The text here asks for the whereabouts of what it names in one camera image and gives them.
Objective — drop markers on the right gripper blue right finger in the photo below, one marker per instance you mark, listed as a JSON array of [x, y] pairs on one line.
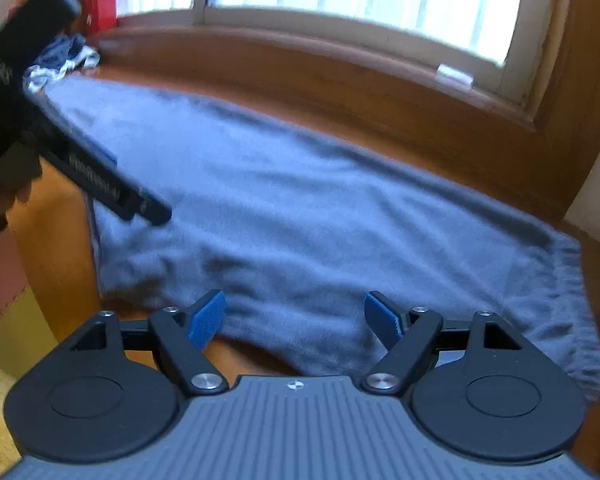
[[409, 338]]

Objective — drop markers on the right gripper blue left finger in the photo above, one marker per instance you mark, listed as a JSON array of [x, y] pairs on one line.
[[179, 337]]

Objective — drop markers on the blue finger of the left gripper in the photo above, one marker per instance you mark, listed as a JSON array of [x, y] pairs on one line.
[[150, 207], [100, 150]]

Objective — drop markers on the grey-blue sweatpants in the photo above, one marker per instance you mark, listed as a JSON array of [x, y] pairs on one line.
[[296, 227]]

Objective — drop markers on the person's left hand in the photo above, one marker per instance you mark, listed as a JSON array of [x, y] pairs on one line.
[[10, 195]]

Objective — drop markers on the light blue denim garment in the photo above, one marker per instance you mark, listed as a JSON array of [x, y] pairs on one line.
[[62, 56]]

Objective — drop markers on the red box with cream lid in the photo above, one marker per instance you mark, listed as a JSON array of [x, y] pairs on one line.
[[100, 15]]

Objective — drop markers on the coloured foam floor mat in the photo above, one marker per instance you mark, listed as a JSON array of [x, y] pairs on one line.
[[25, 337]]

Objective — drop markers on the white window latch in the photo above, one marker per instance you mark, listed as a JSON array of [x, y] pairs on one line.
[[451, 75]]

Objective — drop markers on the window with metal bars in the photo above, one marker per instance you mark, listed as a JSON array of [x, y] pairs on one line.
[[496, 41]]

